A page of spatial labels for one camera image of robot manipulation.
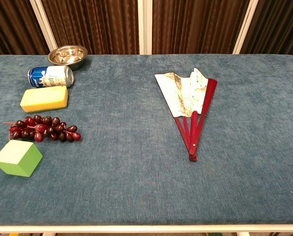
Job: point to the red ribbed paper folding fan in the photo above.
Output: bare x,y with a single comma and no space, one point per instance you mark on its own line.
188,93

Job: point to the blue fabric table mat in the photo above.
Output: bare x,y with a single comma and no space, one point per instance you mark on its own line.
126,152

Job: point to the stainless steel bowl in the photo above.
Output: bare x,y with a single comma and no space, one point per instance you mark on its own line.
67,57

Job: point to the blue white drink can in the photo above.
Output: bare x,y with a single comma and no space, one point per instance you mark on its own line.
51,76

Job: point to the yellow green sponge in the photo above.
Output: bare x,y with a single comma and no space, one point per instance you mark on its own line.
44,98

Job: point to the dark red grape bunch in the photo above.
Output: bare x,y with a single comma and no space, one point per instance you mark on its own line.
42,129

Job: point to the brown pleated curtain panel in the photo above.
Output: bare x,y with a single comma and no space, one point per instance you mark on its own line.
95,24
11,24
276,24
198,24

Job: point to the green cube block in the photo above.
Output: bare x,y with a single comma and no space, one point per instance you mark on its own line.
16,157

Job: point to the white partition post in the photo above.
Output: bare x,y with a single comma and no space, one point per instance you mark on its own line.
144,27
244,27
44,27

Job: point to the white table frame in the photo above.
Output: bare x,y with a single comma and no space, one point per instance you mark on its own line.
146,228

